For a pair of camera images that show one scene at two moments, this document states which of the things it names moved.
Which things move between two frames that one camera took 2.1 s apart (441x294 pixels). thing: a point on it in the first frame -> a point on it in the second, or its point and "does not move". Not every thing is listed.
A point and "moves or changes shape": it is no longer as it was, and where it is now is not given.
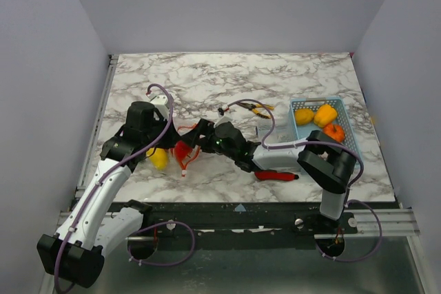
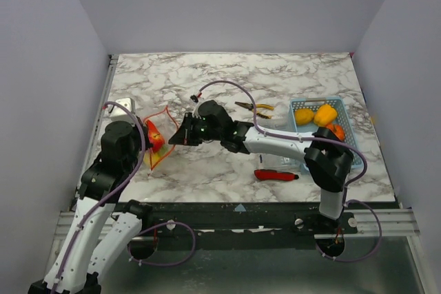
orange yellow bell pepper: (324, 116) does not move
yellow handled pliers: (254, 107) does not move
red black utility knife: (275, 175) does not move
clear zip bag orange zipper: (180, 155) moves or changes shape
